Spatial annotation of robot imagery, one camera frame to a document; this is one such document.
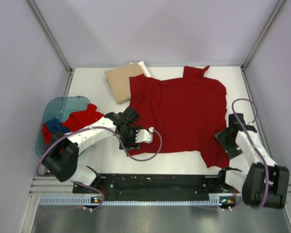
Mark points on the aluminium frame post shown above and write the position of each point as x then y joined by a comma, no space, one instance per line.
49,35
269,23

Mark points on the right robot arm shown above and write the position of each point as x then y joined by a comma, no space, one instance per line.
264,183

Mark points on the grey slotted cable duct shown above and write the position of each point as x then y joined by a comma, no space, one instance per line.
94,201

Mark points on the folded beige t shirt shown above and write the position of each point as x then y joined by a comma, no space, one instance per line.
118,79

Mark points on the teal plastic basket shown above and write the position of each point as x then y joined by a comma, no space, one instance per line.
59,108

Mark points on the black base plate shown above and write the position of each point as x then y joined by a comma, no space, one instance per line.
155,187

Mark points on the bright red t shirt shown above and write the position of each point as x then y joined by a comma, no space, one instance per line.
76,121

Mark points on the left aluminium frame post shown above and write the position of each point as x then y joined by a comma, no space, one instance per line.
49,35

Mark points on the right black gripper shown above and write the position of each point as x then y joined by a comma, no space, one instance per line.
231,151

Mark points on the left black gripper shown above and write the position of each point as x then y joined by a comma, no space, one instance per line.
128,143

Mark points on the right aluminium frame post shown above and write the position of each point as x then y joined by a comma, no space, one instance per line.
269,23

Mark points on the dark red t shirt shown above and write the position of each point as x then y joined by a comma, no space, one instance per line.
188,112

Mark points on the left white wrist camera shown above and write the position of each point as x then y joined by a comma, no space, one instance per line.
144,135

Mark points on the front aluminium rail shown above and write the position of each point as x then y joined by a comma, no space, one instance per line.
47,186

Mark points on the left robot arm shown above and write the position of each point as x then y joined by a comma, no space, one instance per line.
63,153

